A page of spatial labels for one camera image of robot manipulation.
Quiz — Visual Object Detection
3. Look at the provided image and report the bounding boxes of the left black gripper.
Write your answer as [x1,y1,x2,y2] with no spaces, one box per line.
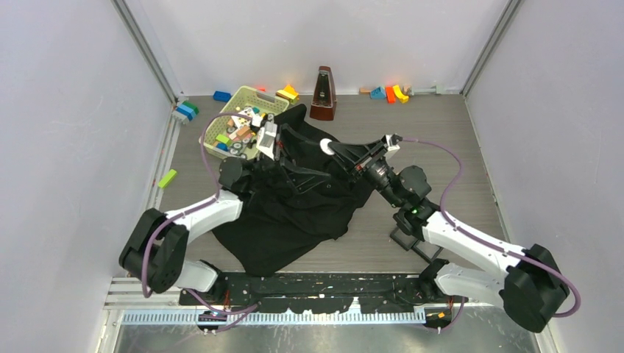
[246,126,330,194]

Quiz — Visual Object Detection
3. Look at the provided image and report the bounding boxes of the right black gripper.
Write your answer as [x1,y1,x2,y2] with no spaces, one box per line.
[325,140,403,209]

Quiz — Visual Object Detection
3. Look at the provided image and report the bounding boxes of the round pink brooch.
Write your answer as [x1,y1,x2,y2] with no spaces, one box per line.
[319,138,335,156]

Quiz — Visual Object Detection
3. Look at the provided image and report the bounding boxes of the black garment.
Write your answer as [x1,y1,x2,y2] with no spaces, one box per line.
[212,103,376,278]

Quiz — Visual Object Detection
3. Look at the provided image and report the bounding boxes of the black square frame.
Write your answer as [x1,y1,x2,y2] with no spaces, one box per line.
[389,227,417,251]
[411,242,443,263]

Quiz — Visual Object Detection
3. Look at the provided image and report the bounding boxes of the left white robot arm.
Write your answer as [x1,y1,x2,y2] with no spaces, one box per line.
[119,124,331,304]

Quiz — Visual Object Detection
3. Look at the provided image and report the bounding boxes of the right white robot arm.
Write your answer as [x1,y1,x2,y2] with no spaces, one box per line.
[320,135,581,333]

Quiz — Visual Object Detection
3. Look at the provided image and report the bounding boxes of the brown wooden metronome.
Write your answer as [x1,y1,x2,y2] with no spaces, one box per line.
[310,66,337,121]

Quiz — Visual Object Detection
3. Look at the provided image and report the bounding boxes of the light blue toy block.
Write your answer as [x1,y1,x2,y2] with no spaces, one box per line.
[369,86,386,99]

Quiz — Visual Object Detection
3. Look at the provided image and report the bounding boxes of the yellow orange block stack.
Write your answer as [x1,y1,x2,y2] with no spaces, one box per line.
[276,85,299,104]

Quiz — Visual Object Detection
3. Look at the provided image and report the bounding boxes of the nine of spades card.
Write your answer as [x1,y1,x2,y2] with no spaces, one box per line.
[230,110,255,128]

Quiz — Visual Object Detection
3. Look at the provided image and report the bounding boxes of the red orange block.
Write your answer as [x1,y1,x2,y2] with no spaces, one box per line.
[385,86,396,104]

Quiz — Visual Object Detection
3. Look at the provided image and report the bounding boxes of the yellow curved block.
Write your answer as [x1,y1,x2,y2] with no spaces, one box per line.
[392,85,409,104]

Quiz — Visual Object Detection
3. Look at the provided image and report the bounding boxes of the light green plastic basket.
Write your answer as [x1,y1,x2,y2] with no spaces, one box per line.
[199,86,290,160]

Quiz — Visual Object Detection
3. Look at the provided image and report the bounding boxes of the blue green stacked blocks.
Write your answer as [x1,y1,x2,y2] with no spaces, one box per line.
[171,101,199,124]

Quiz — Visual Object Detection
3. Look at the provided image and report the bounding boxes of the lime green block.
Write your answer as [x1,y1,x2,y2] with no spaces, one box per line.
[157,169,177,188]

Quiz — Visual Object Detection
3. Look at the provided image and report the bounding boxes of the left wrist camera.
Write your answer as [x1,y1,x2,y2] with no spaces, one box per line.
[256,121,277,160]

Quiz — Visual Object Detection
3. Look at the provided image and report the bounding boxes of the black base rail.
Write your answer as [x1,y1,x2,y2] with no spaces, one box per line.
[179,272,464,314]

